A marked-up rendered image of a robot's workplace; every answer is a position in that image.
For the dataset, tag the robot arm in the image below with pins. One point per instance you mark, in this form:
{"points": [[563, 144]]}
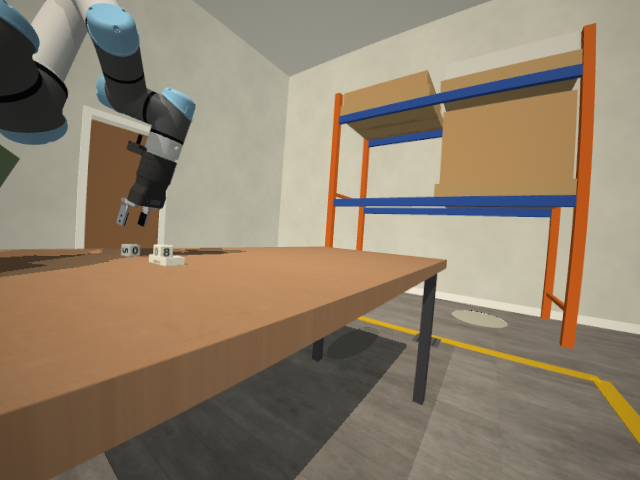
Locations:
{"points": [[31, 108]]}

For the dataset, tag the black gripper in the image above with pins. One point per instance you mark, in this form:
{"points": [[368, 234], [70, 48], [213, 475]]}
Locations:
{"points": [[157, 165]]}

